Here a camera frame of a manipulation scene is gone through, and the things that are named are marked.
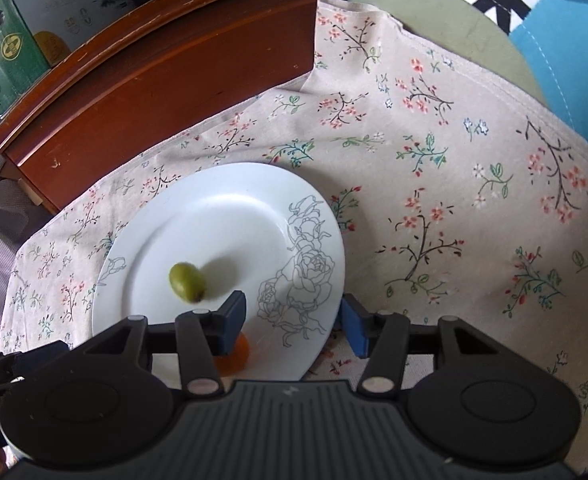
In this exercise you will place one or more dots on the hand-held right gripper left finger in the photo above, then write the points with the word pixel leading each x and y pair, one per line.
pixel 231 322

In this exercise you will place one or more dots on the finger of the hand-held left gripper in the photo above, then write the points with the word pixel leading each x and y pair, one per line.
pixel 34 360

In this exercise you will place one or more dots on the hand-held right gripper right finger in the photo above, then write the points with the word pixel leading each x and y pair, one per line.
pixel 353 327

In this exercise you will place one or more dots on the small orange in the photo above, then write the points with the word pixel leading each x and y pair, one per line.
pixel 238 357

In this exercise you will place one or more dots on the small green jujube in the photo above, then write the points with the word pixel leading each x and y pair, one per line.
pixel 187 282

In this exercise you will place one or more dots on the white plate with rose drawing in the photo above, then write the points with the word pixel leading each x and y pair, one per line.
pixel 214 230

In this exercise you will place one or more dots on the floral tablecloth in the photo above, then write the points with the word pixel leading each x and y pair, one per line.
pixel 423 185

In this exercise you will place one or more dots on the brown wooden nightstand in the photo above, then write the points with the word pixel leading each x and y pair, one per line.
pixel 174 70

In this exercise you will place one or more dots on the green and white carton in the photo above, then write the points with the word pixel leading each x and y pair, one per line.
pixel 4 35

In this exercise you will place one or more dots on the pale green bed sheet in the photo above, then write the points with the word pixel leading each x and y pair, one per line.
pixel 423 5

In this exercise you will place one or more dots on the blue printed blanket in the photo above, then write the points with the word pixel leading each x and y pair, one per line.
pixel 563 35

